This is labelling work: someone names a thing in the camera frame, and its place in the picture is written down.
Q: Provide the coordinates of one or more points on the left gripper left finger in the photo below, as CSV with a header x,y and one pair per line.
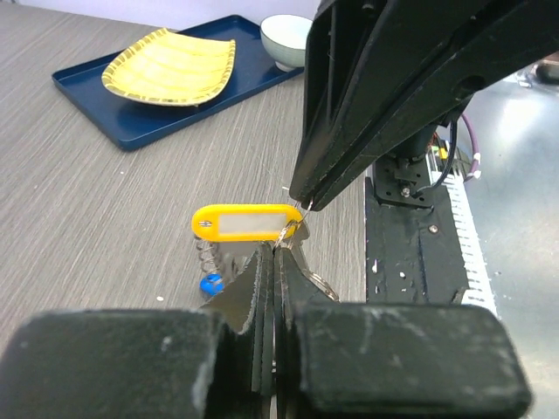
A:
x,y
211,362

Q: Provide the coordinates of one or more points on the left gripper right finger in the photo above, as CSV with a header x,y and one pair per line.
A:
x,y
362,360

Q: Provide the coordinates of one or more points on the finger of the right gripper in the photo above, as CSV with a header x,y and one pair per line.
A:
x,y
370,83
497,39

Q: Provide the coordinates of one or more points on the blue key tag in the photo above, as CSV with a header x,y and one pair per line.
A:
x,y
211,285

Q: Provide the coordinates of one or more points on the yellow key tag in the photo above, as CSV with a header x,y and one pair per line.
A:
x,y
250,222

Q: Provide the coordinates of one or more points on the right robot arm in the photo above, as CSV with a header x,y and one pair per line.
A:
x,y
406,170

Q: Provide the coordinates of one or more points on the pale green bowl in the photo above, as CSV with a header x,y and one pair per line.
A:
x,y
284,38

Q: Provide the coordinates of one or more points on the black mounting plate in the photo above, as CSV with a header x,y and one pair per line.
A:
x,y
413,256

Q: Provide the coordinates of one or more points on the yellow bamboo basket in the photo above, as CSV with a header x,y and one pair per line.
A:
x,y
165,68

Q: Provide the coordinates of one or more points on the blue metal tray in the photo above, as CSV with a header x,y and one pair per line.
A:
x,y
130,125

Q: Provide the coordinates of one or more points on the white slotted cable duct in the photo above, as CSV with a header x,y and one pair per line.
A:
x,y
479,291

